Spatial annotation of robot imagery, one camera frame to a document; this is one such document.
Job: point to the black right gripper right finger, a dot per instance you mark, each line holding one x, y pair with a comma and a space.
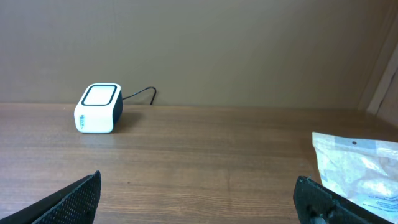
315, 203

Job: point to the white barcode scanner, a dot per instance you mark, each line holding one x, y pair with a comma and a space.
99, 108

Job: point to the beige plastic pouch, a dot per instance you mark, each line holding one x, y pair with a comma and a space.
364, 171

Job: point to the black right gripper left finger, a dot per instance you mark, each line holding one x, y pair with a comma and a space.
74, 204

